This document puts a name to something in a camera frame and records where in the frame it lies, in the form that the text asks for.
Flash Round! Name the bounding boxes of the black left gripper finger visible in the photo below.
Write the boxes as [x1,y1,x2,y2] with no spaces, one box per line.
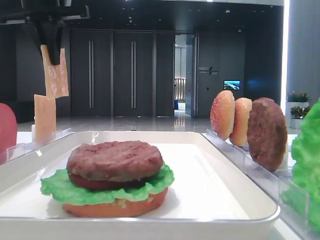
[46,20,64,66]
[34,20,49,47]

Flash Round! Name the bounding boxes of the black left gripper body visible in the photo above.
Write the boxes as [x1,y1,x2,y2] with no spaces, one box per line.
[0,0,90,25]

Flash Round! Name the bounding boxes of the orange cheese slice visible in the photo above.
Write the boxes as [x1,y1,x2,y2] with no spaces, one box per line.
[34,94,56,141]
[40,44,69,99]

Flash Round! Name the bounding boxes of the red tomato slice on rack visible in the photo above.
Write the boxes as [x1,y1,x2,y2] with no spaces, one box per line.
[0,103,18,153]

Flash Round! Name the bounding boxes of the brown meat patty on burger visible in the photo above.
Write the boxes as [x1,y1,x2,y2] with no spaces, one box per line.
[66,140,164,182]

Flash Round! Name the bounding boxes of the green lettuce leaf on burger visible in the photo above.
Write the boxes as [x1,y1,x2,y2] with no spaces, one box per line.
[40,164,175,206]

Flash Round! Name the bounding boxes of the tomato slice in burger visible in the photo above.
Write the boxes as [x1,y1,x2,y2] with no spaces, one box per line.
[68,173,150,191]

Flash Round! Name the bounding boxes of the brown meat patty on rack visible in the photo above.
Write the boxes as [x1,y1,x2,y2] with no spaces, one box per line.
[246,97,288,172]

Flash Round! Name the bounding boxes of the green lettuce on right rack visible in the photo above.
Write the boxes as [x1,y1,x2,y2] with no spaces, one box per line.
[280,102,320,233]

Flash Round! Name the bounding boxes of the black double door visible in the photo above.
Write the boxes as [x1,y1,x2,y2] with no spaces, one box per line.
[70,29,175,117]

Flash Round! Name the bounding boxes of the sesame bun top on rack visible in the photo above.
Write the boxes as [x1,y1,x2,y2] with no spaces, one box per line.
[210,90,235,140]

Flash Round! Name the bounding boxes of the bottom bun in tray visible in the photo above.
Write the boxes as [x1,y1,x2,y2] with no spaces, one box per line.
[62,188,168,218]

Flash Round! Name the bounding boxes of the white rectangular tray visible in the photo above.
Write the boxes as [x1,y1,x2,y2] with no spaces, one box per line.
[0,131,281,240]

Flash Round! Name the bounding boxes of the flower planter box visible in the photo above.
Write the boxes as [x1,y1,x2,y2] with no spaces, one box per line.
[285,91,310,129]

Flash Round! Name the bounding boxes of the clear acrylic right rack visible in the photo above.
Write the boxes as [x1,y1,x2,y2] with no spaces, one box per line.
[203,129,320,240]

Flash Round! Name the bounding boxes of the clear acrylic left rack rail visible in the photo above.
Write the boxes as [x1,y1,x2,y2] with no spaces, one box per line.
[0,128,73,165]

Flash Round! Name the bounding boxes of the small wall screen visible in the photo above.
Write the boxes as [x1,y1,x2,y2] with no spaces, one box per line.
[223,80,241,91]

